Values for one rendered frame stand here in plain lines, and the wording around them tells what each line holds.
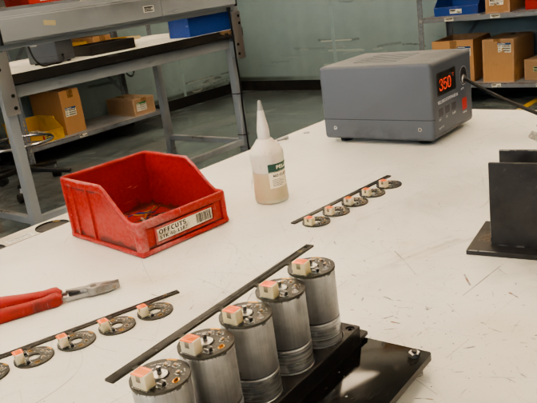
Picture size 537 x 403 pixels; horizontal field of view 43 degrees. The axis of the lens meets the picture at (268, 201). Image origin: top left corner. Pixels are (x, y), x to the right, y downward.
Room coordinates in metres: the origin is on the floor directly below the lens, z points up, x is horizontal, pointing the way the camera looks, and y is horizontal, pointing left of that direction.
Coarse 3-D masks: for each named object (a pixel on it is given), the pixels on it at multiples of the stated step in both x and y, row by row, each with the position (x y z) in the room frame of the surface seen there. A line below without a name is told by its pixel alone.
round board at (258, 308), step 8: (240, 304) 0.30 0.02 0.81; (248, 304) 0.30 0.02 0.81; (256, 304) 0.30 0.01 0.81; (264, 304) 0.30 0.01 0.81; (256, 312) 0.29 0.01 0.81; (264, 312) 0.29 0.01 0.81; (248, 320) 0.28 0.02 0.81; (256, 320) 0.28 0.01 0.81; (264, 320) 0.28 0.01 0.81; (232, 328) 0.28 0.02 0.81; (240, 328) 0.28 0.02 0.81; (248, 328) 0.28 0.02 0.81
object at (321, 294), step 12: (312, 264) 0.33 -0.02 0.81; (324, 276) 0.32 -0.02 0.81; (312, 288) 0.32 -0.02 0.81; (324, 288) 0.32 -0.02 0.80; (312, 300) 0.32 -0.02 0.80; (324, 300) 0.32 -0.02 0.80; (336, 300) 0.33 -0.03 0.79; (312, 312) 0.32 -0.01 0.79; (324, 312) 0.32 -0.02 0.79; (336, 312) 0.33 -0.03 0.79; (312, 324) 0.32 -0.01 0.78; (324, 324) 0.32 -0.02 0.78; (336, 324) 0.32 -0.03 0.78; (312, 336) 0.32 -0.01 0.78; (324, 336) 0.32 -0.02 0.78; (336, 336) 0.32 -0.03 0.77; (312, 348) 0.32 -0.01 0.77
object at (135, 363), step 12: (300, 252) 0.35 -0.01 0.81; (276, 264) 0.34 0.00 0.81; (288, 264) 0.34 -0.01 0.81; (264, 276) 0.33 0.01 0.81; (240, 288) 0.32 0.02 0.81; (252, 288) 0.32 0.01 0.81; (228, 300) 0.31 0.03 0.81; (204, 312) 0.30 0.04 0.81; (216, 312) 0.29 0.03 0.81; (192, 324) 0.28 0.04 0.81; (168, 336) 0.28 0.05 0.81; (180, 336) 0.27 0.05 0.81; (156, 348) 0.27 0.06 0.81; (132, 360) 0.26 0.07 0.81; (144, 360) 0.26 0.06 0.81; (120, 372) 0.25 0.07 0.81
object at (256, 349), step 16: (240, 336) 0.28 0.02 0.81; (256, 336) 0.28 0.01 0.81; (272, 336) 0.28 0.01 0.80; (240, 352) 0.28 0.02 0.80; (256, 352) 0.28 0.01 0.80; (272, 352) 0.28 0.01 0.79; (240, 368) 0.28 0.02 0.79; (256, 368) 0.28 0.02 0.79; (272, 368) 0.28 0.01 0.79; (256, 384) 0.28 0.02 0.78; (272, 384) 0.28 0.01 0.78; (256, 400) 0.28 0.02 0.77; (272, 400) 0.28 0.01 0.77
